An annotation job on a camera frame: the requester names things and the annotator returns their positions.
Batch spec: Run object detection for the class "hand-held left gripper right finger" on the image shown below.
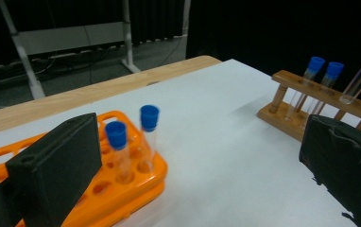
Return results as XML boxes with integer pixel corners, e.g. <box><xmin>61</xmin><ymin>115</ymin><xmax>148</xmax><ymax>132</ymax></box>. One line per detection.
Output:
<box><xmin>299</xmin><ymin>113</ymin><xmax>361</xmax><ymax>227</ymax></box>

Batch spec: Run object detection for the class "orange plastic test tube rack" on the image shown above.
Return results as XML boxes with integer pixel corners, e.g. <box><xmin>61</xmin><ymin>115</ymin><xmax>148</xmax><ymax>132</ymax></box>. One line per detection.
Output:
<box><xmin>0</xmin><ymin>110</ymin><xmax>169</xmax><ymax>227</ymax></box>

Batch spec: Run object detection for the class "white table sheet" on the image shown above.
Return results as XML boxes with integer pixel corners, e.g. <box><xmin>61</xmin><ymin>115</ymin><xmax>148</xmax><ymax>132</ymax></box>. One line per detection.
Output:
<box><xmin>0</xmin><ymin>59</ymin><xmax>361</xmax><ymax>227</ymax></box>

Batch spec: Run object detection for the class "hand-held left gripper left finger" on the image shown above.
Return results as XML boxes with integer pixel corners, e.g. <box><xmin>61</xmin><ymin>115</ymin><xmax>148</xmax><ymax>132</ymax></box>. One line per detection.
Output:
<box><xmin>5</xmin><ymin>113</ymin><xmax>103</xmax><ymax>227</ymax></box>

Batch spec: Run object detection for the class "blue-capped clear test tube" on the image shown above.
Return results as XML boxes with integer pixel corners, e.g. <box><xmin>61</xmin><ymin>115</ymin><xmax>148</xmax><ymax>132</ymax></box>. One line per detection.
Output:
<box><xmin>139</xmin><ymin>104</ymin><xmax>161</xmax><ymax>173</ymax></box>
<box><xmin>104</xmin><ymin>120</ymin><xmax>133</xmax><ymax>184</ymax></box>
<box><xmin>304</xmin><ymin>61</ymin><xmax>346</xmax><ymax>122</ymax></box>
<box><xmin>284</xmin><ymin>56</ymin><xmax>327</xmax><ymax>123</ymax></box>
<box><xmin>338</xmin><ymin>44</ymin><xmax>361</xmax><ymax>106</ymax></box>

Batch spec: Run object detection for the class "wooden test tube rack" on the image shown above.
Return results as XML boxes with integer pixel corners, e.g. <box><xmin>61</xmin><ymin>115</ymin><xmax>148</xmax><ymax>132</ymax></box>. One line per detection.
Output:
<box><xmin>257</xmin><ymin>69</ymin><xmax>361</xmax><ymax>143</ymax></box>

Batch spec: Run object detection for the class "black floor cable bundle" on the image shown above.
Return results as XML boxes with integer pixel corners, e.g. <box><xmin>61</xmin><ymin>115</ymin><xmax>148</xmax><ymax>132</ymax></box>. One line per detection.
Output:
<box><xmin>0</xmin><ymin>45</ymin><xmax>129</xmax><ymax>75</ymax></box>

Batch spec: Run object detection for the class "white upright post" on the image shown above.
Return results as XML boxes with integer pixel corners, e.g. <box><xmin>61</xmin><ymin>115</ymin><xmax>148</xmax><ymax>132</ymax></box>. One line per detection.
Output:
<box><xmin>181</xmin><ymin>0</ymin><xmax>192</xmax><ymax>58</ymax></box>

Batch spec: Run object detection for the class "white metal stand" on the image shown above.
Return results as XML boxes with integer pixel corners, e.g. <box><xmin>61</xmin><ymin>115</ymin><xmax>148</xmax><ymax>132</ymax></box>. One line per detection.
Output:
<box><xmin>0</xmin><ymin>0</ymin><xmax>143</xmax><ymax>100</ymax></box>

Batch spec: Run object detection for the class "dark curtain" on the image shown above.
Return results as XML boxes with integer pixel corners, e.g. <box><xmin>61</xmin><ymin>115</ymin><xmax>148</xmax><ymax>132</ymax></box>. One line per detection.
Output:
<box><xmin>129</xmin><ymin>0</ymin><xmax>186</xmax><ymax>45</ymax></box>

